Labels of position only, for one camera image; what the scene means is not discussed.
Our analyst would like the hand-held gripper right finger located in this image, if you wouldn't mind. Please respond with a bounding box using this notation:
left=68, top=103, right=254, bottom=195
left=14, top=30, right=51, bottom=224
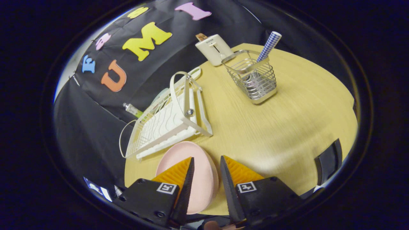
left=220, top=155, right=304, bottom=226

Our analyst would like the pale green plate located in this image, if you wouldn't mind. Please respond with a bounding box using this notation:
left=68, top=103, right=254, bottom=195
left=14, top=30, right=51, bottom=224
left=150, top=88, right=170, bottom=106

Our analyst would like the black chair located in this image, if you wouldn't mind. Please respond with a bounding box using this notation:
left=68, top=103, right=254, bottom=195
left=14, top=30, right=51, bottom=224
left=300, top=138, right=343, bottom=198

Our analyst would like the green dish soap bottle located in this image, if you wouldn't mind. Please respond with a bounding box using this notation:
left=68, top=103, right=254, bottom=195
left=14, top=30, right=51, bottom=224
left=123, top=103, right=143, bottom=118

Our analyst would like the white wire dish rack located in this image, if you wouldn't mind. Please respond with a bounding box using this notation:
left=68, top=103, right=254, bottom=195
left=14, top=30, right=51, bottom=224
left=119, top=67, right=213, bottom=160

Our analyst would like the metal wire basket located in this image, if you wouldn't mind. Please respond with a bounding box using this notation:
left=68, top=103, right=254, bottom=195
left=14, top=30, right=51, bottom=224
left=221, top=50, right=278, bottom=105

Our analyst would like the white divided sauce dish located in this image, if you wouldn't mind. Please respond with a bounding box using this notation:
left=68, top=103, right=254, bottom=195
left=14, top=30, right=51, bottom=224
left=187, top=66, right=202, bottom=80

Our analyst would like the computer screen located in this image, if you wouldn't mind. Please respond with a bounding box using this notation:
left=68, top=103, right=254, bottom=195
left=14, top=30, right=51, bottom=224
left=84, top=177, right=112, bottom=202

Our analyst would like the spoon with blue checked handle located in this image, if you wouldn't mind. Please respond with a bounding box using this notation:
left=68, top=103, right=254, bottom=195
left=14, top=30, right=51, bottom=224
left=243, top=31, right=282, bottom=93

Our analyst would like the pink plate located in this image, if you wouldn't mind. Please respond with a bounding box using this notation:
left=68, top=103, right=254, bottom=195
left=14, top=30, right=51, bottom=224
left=156, top=141, right=220, bottom=215

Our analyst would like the white toaster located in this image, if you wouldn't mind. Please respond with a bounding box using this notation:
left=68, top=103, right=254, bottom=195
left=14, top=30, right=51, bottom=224
left=195, top=34, right=235, bottom=67

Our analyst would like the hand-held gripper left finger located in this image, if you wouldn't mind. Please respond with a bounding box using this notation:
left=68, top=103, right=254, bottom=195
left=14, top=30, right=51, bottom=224
left=113, top=157, right=195, bottom=228

